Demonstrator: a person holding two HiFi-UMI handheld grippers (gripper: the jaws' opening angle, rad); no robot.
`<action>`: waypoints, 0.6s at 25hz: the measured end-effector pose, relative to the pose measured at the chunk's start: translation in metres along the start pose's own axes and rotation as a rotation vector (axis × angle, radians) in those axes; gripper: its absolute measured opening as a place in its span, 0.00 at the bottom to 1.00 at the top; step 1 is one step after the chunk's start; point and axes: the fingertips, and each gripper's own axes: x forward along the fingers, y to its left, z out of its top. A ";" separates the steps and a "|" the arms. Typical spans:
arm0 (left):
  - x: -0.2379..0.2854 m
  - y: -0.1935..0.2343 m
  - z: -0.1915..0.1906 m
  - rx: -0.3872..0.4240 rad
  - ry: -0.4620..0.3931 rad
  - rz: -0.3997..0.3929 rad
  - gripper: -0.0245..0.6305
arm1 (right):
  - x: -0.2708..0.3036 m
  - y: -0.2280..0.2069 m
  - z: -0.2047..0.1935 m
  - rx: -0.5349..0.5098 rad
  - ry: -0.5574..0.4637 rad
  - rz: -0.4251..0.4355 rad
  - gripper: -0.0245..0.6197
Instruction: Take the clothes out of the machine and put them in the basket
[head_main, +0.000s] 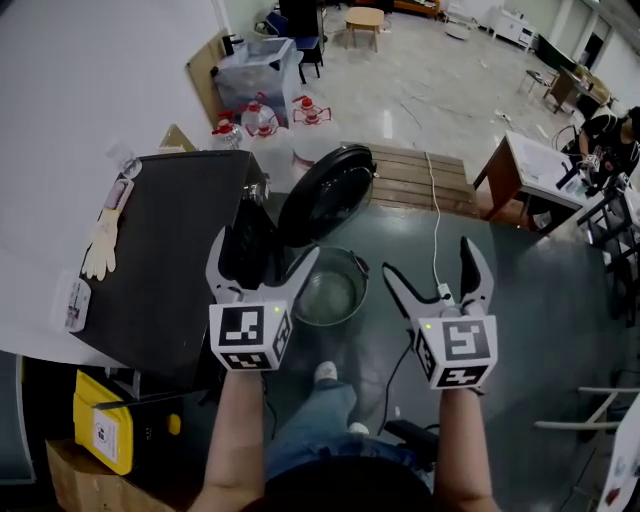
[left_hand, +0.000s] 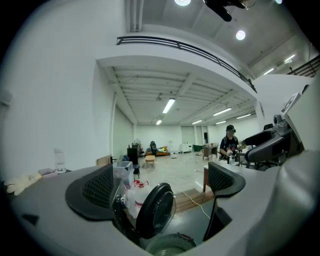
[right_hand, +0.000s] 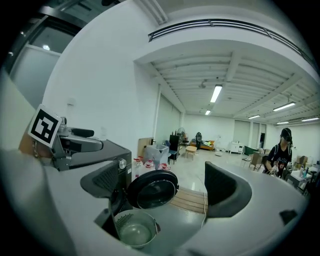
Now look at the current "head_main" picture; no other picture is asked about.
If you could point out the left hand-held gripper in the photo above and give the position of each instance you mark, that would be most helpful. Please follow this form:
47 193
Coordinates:
240 327

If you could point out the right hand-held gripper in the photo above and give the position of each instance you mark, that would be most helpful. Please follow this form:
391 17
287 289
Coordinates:
465 340

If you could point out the green laundry basket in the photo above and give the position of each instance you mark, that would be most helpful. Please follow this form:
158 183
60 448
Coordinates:
325 300

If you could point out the black washing machine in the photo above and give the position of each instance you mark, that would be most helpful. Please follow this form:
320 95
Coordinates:
175 250

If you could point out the person's left forearm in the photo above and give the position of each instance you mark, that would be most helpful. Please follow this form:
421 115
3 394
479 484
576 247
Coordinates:
235 440

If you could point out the person's right forearm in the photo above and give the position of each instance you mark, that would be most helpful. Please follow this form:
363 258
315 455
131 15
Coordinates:
460 440

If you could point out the round black washing machine door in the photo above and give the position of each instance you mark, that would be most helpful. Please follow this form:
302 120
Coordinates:
325 200

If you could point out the clear plastic storage bin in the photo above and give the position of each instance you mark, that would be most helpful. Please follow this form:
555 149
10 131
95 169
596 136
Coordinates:
255 75

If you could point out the person's left white shoe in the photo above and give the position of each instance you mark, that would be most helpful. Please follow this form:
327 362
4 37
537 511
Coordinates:
326 372

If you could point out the person's white shoe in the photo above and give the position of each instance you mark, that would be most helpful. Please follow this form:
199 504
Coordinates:
358 428
326 372

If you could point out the black waist pack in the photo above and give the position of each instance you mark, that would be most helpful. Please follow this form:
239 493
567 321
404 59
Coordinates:
412 440

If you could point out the person's right white shoe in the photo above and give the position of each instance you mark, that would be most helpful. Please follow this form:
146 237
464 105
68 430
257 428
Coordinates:
358 428

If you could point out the pink packet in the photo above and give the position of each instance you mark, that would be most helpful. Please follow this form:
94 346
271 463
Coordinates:
120 195

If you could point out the white work gloves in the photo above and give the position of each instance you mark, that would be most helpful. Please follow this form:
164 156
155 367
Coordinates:
100 245

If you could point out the wooden sink cabinet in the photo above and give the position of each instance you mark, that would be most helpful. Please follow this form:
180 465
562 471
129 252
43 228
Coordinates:
535 165

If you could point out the person's blue jeans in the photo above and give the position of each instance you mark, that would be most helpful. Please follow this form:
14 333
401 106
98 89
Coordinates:
320 425

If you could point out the small white packet box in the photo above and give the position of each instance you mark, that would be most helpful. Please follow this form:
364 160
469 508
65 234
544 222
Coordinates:
77 305

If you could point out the black table and chairs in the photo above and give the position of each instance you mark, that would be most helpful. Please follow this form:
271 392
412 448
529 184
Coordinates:
620 225

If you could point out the leaning wooden board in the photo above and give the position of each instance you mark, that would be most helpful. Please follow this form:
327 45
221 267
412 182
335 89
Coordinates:
205 70

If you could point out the yellow and black tool case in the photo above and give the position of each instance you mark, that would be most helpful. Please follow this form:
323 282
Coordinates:
100 430

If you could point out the person's black shirt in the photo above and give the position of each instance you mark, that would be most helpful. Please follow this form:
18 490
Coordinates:
340 487

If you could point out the small grey stool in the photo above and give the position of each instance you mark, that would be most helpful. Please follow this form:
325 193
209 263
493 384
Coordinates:
537 80

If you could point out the white round floor disc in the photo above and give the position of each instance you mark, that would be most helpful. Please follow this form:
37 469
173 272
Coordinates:
457 32

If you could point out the brown cardboard box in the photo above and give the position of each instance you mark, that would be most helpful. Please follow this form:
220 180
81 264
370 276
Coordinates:
85 485

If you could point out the white low cabinet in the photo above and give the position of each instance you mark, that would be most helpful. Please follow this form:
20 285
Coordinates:
512 25

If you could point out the small wooden table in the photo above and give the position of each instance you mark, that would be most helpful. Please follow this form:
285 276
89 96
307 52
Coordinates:
364 17

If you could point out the white frame rack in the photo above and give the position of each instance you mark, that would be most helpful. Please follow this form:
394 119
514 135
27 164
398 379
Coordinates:
625 450

